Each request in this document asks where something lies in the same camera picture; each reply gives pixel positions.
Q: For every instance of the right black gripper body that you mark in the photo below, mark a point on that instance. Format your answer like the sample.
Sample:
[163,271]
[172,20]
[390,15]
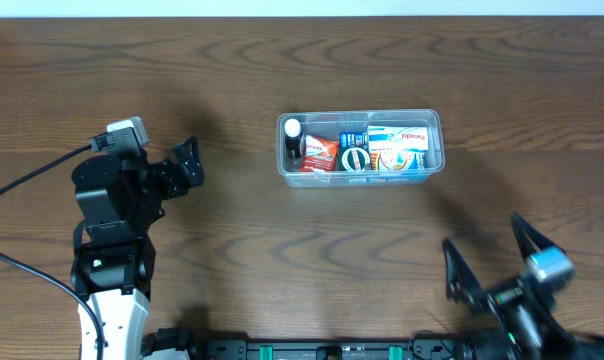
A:
[498,294]

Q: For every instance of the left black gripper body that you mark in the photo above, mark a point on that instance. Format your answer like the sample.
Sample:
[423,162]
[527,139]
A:
[165,178]

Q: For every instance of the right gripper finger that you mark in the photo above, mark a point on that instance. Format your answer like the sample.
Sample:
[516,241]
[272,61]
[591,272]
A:
[529,240]
[461,284]

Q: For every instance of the black bottle white cap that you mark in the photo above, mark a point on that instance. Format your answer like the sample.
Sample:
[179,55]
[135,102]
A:
[293,138]

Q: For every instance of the red orange sachet packet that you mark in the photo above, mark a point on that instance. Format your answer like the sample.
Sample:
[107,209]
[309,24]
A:
[320,154]

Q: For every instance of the blue Kool Fever box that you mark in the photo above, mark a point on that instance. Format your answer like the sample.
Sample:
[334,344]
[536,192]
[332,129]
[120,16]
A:
[386,161]

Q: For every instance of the white blue Panadol box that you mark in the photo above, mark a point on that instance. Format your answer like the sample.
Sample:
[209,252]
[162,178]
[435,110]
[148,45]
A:
[392,138]

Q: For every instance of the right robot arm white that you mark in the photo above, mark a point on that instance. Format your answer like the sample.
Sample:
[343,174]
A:
[493,344]

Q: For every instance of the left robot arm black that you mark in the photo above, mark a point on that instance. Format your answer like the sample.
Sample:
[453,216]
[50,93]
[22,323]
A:
[120,195]

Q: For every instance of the clear plastic container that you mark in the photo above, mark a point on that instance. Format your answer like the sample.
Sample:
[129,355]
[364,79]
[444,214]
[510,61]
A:
[329,125]

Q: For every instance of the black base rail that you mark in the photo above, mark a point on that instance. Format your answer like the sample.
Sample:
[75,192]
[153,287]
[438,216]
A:
[178,343]

